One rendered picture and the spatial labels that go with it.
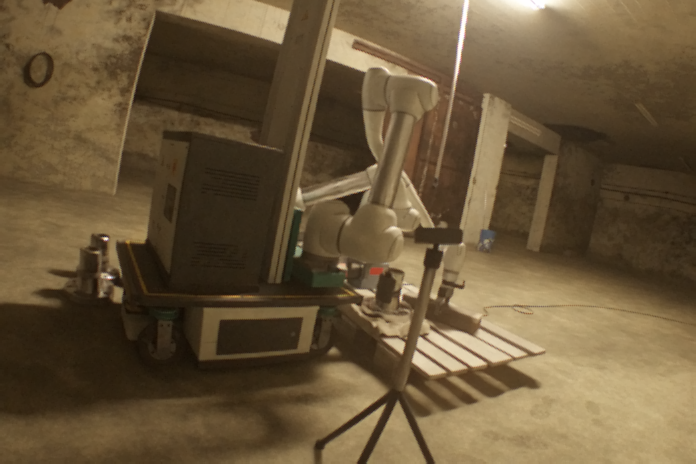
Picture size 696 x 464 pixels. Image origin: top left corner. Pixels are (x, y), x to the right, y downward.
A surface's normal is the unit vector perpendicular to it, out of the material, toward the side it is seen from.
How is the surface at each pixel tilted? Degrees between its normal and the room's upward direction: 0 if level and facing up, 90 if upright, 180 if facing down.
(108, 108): 90
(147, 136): 90
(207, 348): 90
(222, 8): 90
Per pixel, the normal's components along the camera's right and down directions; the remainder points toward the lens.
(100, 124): 0.48, 0.15
